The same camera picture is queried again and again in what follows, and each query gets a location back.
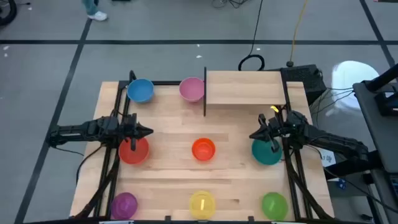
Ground black aluminium table frame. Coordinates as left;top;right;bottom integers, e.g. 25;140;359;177
73;70;336;224

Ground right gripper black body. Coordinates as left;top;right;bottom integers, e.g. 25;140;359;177
257;113;289;153

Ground teal plastic bowl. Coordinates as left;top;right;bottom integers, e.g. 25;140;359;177
251;138;283;166

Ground wooden shelf with black legs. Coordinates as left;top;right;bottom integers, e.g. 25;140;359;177
203;66;292;118

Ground black arm base cable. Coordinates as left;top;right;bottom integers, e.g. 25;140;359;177
49;143;105;185

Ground purple plastic bowl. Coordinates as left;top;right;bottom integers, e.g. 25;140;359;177
110;192;139;220

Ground black floor cable with loop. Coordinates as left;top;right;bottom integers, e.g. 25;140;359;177
238;0;265;72

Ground orange plastic bowl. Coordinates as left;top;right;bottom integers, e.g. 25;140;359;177
191;138;216;162

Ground tangled black cables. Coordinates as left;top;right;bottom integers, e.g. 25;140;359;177
211;0;249;9

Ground red plastic bowl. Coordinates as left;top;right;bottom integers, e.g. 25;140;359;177
118;136;150;166

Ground grey equipment cart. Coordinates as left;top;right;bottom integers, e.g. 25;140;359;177
353;63;398;224

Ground white paper sheet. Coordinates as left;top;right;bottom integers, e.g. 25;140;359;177
318;148;337;168

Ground yellow plastic bowl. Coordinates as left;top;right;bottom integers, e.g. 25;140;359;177
188;190;216;220

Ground yellow floor cable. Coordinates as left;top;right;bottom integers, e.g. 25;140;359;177
285;0;309;68

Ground person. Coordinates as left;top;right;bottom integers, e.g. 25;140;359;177
81;0;108;22

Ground green plastic bowl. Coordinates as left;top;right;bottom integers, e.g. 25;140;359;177
261;192;289;222

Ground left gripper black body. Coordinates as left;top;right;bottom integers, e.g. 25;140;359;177
119;113;139;152

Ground blue plastic bowl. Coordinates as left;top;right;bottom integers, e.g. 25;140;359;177
126;78;155;104

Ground black wheel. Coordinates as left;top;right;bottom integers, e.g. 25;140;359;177
0;0;18;26

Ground pink plastic bowl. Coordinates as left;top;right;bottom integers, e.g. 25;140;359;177
178;77;205;103

